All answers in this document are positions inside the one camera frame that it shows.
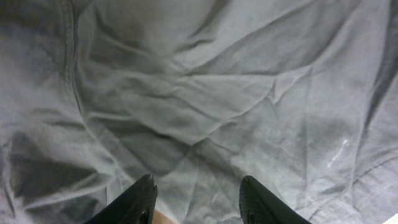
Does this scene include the grey shorts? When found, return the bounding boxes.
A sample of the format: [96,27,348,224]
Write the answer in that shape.
[1,0,397,223]

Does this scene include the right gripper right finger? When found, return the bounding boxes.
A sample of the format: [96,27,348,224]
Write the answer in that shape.
[239,175,311,224]

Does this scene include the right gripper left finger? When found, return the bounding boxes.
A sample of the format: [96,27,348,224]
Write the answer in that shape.
[85,174,158,224]

